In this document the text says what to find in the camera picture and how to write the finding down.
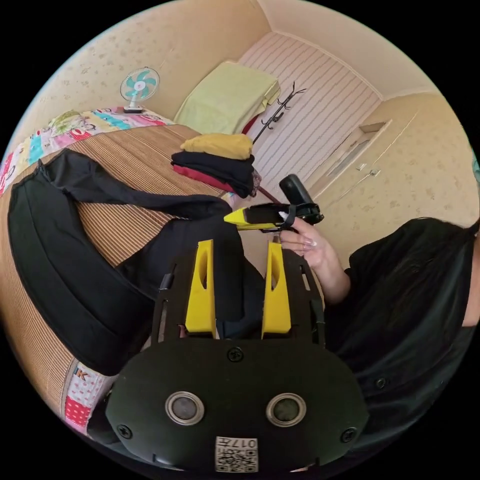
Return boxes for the pile of clothes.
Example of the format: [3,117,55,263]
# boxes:
[170,132,260,200]

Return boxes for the person's right hand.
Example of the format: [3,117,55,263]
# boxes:
[278,218,340,272]

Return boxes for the black coat rack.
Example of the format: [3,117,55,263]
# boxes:
[250,81,308,146]

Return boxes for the cupboard under green cloth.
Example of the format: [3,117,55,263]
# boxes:
[172,61,282,136]

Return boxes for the person's right forearm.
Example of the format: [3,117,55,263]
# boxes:
[314,258,352,305]

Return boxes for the small teal table fan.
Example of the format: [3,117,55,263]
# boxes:
[119,66,161,115]

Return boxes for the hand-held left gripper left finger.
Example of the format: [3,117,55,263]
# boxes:
[185,239,217,335]

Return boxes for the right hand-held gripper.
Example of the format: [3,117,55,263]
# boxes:
[223,201,326,234]

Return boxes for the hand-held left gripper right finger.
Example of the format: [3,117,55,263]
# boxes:
[260,241,292,337]

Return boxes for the white door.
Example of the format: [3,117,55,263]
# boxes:
[314,119,394,197]

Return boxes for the black pants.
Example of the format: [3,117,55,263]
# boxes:
[7,147,268,377]

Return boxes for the person's body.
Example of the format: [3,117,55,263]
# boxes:
[325,216,480,455]

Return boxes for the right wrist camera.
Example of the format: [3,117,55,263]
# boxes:
[278,173,315,212]

